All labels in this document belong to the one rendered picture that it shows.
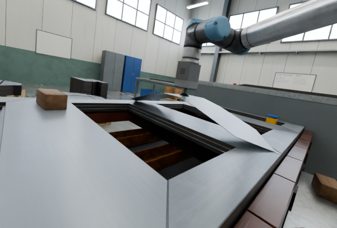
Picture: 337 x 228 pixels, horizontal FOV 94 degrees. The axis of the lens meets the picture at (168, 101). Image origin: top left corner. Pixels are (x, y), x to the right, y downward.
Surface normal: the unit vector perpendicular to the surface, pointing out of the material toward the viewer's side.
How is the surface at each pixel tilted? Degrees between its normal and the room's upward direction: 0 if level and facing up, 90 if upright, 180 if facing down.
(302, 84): 90
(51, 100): 90
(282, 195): 0
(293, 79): 90
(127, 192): 0
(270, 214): 0
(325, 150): 90
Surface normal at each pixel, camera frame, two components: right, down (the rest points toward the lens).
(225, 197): 0.15, -0.98
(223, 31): 0.45, 0.18
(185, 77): -0.63, 0.00
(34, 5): 0.69, 0.20
